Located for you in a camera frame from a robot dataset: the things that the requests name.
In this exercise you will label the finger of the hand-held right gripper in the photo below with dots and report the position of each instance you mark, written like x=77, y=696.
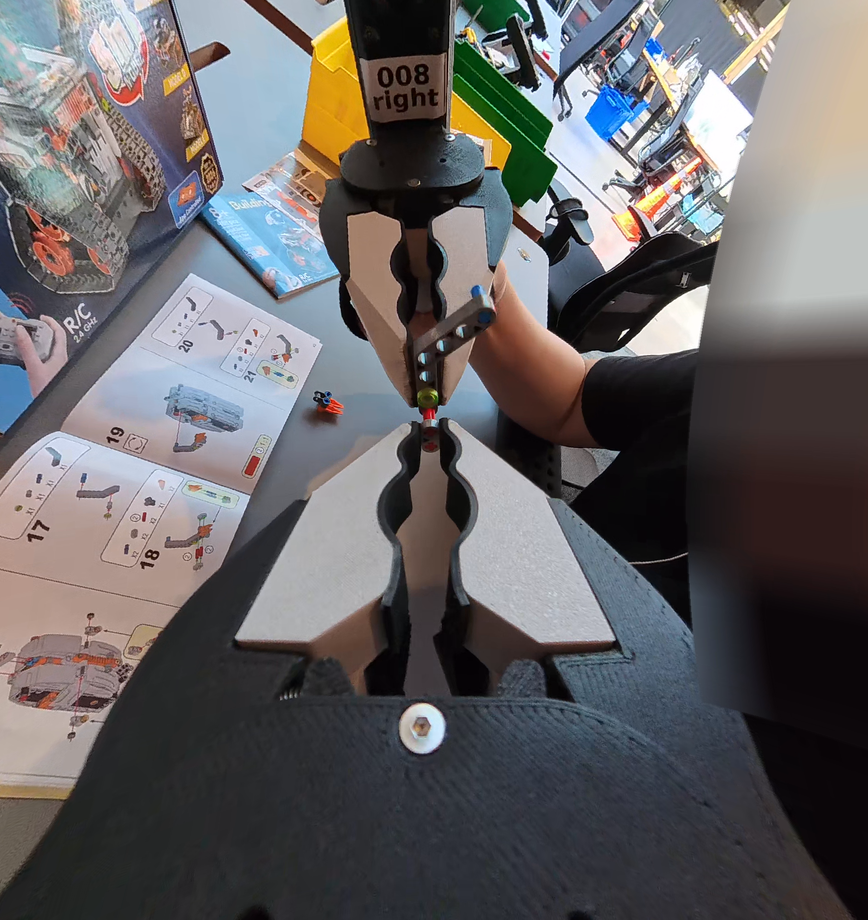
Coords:
x=466, y=251
x=373, y=273

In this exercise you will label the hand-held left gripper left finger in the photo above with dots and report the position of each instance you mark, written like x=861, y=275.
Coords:
x=319, y=568

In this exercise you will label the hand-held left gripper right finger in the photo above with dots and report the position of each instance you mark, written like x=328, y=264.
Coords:
x=527, y=575

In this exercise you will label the blue toy pin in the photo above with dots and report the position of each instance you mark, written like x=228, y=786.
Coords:
x=482, y=305

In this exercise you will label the grey angled toy beam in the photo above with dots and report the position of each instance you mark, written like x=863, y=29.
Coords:
x=448, y=343

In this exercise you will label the green round toy stud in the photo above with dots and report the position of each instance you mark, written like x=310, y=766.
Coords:
x=428, y=397

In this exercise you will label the grey red toy connector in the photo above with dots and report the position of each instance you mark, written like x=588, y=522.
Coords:
x=429, y=435

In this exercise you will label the person's right forearm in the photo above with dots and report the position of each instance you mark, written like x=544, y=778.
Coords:
x=534, y=359

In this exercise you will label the green storage bin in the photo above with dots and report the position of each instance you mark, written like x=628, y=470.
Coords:
x=505, y=100
x=495, y=13
x=527, y=176

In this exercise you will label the yellow storage bin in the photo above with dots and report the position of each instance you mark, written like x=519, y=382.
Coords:
x=329, y=93

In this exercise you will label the orange white leaflet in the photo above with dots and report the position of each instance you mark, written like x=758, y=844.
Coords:
x=290, y=187

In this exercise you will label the blue instruction booklet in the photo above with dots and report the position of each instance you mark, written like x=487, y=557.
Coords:
x=261, y=237

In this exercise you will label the small orange blue toy part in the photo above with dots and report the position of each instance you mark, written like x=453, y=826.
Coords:
x=329, y=404

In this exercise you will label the black swivel chair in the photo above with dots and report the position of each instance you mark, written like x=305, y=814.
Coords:
x=524, y=54

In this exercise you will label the black office chair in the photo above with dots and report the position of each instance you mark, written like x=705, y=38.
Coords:
x=635, y=287

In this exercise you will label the person's black shirt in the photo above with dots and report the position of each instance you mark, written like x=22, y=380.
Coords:
x=642, y=445

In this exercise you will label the blue plastic crate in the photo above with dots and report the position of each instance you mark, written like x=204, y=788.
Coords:
x=610, y=111

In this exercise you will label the orange white cone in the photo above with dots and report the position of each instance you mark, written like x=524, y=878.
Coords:
x=660, y=194

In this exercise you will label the open instruction manual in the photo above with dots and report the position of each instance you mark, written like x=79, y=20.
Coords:
x=189, y=374

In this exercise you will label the computer monitor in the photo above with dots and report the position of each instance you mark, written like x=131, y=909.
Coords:
x=718, y=118

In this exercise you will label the toy vehicle kit box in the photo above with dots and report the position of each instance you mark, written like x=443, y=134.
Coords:
x=81, y=144

